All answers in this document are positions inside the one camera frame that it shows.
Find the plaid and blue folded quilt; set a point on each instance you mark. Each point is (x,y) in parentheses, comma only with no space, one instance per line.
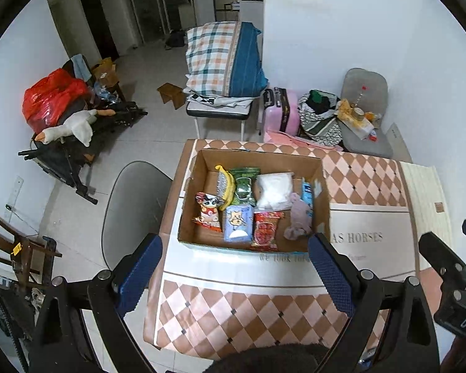
(213,54)

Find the grey chair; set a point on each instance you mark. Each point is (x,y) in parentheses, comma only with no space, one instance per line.
(363,81)

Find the white bench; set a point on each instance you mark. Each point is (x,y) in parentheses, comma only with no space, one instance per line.
(217,112)

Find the red plastic bag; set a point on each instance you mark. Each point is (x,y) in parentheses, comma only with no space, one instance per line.
(50,97)

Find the white power strip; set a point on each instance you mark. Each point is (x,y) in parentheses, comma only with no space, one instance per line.
(13,196)

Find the brown wooden chair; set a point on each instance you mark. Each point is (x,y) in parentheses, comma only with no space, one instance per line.
(7,241)

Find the small red white box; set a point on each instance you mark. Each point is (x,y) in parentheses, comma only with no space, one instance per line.
(373,136)

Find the pink folded cloth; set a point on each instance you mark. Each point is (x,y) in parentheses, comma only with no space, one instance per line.
(279,138)

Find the folded white patterned sheet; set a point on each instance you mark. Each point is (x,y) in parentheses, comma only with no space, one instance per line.
(217,100)

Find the yellow plastic bag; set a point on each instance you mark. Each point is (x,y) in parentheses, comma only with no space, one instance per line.
(343,109)

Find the yellow silver snack packet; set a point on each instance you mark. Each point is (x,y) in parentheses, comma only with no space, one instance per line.
(225,188)

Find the pink suitcase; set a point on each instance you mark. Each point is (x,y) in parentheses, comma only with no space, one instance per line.
(291,112)

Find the small wooden stool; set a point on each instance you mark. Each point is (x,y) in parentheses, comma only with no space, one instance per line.
(170,93)

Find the clear bottle with red cap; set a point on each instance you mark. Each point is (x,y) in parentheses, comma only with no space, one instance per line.
(360,101)

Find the white plastic bag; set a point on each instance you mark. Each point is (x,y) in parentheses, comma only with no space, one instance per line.
(273,190)

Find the red cartoon snack packet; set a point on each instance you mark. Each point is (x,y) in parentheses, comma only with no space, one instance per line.
(209,211)

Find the white cabinet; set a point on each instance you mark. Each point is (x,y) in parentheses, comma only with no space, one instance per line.
(251,11)

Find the light blue cloth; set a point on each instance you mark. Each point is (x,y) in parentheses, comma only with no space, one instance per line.
(79,66)

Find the white packet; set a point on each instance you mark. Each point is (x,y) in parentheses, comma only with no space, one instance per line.
(357,128)

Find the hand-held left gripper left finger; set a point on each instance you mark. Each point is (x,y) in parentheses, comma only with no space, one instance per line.
(139,276)

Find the green snack packet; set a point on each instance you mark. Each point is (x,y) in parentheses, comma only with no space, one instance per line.
(244,186)

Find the tape roll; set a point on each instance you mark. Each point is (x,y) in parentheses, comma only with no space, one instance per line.
(358,114)

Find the blue cat snack packet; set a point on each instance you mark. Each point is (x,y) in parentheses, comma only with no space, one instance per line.
(237,223)

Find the patterned tote bag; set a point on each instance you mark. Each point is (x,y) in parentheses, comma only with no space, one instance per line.
(322,128)

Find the black bag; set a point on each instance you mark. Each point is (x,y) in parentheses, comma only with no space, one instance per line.
(175,39)

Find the small brown cardboard box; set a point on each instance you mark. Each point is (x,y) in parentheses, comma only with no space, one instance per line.
(104,70)

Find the red patterned snack packet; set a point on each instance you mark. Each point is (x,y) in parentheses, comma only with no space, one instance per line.
(266,231)

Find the white goose plush toy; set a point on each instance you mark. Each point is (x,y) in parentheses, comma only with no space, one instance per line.
(75,126)

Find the diamond patterned tablecloth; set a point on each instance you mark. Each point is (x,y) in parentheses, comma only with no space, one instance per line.
(237,311)

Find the black folded rack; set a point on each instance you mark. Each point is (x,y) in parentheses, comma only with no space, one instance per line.
(62,159)

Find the pink plush item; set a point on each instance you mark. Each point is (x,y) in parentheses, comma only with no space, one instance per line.
(299,217)

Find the orange packet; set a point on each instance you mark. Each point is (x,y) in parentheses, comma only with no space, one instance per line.
(369,116)

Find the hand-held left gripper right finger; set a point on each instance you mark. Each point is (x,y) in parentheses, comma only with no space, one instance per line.
(332,276)

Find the glass sliding door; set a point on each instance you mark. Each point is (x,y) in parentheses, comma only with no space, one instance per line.
(155,4)

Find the dark wooden door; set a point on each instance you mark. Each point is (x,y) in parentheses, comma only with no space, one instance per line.
(99,23)

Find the white chair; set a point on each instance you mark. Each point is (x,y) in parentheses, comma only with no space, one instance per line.
(136,202)

